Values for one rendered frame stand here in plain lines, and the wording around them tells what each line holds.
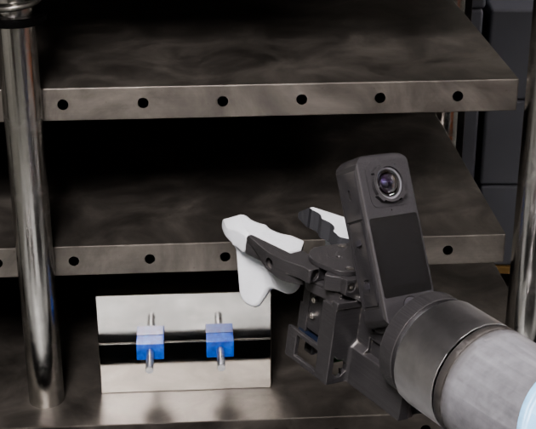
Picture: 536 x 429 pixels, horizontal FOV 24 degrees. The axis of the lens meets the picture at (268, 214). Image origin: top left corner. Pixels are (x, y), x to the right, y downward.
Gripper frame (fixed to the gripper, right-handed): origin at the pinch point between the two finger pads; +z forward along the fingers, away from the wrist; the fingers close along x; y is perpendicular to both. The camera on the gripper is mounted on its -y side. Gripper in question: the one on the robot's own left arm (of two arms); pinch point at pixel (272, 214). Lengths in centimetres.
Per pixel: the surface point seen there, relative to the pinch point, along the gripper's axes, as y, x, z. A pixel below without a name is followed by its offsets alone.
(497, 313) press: 54, 100, 70
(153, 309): 48, 36, 79
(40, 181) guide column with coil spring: 27, 18, 84
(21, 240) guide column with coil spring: 36, 16, 85
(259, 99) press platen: 13, 46, 72
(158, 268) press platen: 41, 36, 80
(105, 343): 54, 30, 83
